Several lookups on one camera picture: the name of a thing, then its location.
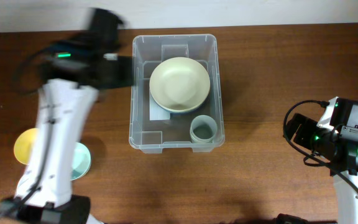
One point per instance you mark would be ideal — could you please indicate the beige bowl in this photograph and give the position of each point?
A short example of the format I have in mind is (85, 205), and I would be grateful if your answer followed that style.
(179, 85)

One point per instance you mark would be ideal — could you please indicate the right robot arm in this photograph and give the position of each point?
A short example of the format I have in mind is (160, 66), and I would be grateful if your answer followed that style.
(344, 171)

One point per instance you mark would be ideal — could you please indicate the light green bowl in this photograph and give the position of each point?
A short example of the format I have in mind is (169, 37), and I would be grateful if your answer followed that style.
(81, 161)

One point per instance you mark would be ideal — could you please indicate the grey cup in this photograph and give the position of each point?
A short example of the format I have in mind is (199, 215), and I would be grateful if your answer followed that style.
(203, 124)

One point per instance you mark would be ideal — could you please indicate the green cup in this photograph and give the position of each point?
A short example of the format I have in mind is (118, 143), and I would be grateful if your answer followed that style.
(202, 137)

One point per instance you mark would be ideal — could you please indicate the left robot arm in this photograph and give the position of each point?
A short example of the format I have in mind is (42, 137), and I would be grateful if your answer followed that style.
(73, 71)

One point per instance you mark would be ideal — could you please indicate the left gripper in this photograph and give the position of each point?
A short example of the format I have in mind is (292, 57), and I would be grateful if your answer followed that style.
(126, 66)

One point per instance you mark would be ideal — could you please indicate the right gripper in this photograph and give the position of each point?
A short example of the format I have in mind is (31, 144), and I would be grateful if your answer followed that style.
(307, 126)

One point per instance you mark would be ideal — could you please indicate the white label in bin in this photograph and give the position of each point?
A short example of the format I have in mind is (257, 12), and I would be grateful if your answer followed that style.
(156, 112)

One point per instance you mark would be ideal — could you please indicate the dark blue plate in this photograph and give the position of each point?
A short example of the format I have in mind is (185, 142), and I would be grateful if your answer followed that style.
(191, 111)

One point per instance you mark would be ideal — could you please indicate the yellow bowl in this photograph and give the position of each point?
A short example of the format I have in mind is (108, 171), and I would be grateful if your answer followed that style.
(23, 145)

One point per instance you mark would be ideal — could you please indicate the clear plastic storage bin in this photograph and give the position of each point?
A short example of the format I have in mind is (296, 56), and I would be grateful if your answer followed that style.
(148, 51)

